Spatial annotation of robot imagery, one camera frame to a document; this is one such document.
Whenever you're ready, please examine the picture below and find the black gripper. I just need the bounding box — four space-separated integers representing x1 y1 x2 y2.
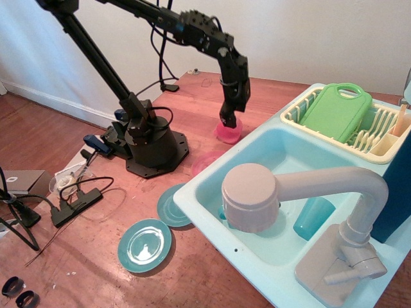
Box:
219 77 250 128

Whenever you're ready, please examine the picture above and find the pink plastic cup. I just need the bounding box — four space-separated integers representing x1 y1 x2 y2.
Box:
214 119 243 144

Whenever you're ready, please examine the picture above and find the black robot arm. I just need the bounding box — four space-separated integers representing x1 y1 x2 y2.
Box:
34 1 250 127

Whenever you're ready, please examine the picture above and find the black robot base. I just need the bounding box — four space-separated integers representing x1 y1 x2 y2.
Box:
101 99 189 178

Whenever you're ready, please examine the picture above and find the teal plate under sink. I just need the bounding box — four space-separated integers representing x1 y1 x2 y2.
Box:
157 183 191 228

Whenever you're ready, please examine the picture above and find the teal plastic cup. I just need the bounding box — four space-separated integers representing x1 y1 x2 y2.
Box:
293 197 336 241

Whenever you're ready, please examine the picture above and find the pink plastic plate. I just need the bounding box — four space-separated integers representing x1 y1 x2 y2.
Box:
191 150 225 176

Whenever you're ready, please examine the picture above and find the green cutting board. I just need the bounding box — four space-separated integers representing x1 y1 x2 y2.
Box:
299 83 372 143

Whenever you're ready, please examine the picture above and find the blue clamp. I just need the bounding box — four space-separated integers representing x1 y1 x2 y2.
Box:
83 135 111 156

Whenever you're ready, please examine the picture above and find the cream dish rack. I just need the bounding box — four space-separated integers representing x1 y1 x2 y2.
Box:
280 83 410 164

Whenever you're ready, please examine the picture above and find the teal plate front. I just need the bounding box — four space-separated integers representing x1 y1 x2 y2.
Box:
118 219 172 273

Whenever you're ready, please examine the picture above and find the black usb hub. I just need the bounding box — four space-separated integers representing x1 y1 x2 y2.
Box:
51 188 103 228

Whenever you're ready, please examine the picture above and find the clear plastic bag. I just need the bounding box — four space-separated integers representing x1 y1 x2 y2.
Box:
49 163 94 194

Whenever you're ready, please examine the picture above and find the orange plastic utensil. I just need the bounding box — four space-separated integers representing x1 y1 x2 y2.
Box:
392 104 408 137

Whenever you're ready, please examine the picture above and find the dark blue box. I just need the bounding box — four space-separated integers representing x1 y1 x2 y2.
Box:
371 133 410 243

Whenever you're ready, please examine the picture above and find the grey toy faucet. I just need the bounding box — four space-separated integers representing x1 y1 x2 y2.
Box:
222 163 389 307

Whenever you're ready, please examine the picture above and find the grey cardboard box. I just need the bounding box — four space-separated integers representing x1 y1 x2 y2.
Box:
3 170 52 197

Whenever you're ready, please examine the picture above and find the black hanging cable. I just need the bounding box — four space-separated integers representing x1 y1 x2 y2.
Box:
149 0 180 93

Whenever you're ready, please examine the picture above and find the black velcro strap right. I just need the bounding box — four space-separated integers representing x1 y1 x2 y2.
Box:
15 290 40 308

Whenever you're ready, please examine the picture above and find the black velcro strap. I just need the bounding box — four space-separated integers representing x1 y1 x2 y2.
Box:
1 277 25 298
15 290 40 308

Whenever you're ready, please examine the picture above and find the black velcro strap left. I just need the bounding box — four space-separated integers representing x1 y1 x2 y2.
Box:
1 277 25 298

